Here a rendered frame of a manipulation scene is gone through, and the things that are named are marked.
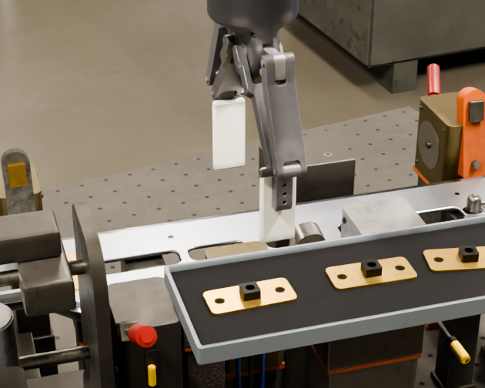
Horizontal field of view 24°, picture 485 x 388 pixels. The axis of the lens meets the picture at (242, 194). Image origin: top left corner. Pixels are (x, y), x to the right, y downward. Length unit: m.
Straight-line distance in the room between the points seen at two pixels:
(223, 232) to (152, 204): 0.68
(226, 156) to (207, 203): 1.08
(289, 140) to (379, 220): 0.42
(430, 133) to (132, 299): 0.65
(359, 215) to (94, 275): 0.35
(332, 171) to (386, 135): 0.82
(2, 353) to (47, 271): 0.10
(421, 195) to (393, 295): 0.51
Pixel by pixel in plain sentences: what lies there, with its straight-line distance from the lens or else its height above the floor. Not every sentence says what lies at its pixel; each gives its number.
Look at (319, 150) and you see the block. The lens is 1.61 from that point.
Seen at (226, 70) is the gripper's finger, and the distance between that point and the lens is 0.98.
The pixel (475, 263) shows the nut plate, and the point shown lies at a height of 1.16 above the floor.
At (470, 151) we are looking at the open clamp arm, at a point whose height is 1.02.
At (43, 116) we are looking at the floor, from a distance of 4.15.
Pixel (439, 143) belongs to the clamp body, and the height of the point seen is 1.02.
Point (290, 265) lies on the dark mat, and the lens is 1.11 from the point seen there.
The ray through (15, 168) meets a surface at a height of 1.09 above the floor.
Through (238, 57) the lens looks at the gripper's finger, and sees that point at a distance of 0.92.
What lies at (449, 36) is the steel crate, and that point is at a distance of 4.32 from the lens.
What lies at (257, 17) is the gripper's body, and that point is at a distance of 0.89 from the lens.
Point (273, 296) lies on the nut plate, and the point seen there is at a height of 1.16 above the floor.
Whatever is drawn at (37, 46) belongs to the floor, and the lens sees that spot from 4.78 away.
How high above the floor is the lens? 1.77
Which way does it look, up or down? 30 degrees down
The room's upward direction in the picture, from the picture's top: straight up
